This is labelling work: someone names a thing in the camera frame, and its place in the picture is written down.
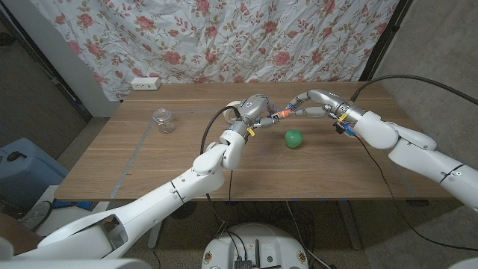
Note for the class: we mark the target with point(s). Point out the cream masking tape roll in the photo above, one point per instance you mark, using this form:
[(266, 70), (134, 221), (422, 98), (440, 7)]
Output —
[(233, 103)]

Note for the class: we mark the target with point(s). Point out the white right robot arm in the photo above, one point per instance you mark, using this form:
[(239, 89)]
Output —
[(422, 157)]

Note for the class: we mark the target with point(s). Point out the person bare leg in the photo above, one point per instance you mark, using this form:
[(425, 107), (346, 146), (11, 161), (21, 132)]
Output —
[(15, 233)]

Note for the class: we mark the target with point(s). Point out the clear glass jar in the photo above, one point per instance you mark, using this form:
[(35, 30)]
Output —
[(164, 125)]

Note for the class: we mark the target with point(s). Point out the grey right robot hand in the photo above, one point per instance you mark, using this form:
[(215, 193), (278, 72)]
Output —
[(328, 104)]

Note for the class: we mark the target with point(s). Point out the white power strip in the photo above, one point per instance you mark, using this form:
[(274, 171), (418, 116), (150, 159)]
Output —
[(145, 83)]

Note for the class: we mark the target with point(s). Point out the black antenna stub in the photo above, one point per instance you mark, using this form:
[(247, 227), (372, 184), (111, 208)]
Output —
[(257, 254)]

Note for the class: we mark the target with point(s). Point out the blue plastic container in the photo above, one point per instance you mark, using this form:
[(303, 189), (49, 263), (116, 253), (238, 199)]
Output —
[(33, 168)]

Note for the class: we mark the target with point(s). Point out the orange glue stick body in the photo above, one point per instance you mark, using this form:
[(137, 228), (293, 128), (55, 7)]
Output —
[(276, 116)]

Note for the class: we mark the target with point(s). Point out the green ball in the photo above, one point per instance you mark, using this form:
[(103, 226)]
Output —
[(294, 139)]

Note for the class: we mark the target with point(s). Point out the floral backdrop cloth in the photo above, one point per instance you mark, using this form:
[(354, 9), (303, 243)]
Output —
[(224, 37)]

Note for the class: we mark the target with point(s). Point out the black backdrop stand pole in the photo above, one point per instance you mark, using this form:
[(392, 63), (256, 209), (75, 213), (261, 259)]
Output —
[(384, 41)]

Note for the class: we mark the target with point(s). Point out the grey sneaker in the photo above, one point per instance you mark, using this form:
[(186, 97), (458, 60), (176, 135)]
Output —
[(35, 216)]

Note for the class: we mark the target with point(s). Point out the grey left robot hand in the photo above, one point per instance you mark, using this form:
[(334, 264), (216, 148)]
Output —
[(255, 106)]

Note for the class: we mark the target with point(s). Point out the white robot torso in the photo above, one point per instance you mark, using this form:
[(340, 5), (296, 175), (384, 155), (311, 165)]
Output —
[(280, 243)]

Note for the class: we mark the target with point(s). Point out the grey table leg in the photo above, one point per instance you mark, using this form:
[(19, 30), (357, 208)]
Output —
[(351, 228)]

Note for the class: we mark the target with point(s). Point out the blue plastic piece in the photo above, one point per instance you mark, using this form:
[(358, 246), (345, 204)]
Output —
[(82, 205)]

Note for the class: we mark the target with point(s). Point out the grey port module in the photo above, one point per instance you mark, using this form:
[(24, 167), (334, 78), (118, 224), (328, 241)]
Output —
[(242, 264)]

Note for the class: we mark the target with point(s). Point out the white table leg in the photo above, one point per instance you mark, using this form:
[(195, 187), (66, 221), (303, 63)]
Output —
[(154, 239)]

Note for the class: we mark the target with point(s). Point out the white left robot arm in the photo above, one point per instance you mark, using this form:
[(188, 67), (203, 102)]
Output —
[(157, 209)]

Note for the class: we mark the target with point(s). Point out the black round floor object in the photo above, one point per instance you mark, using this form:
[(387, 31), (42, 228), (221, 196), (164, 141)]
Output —
[(185, 211)]

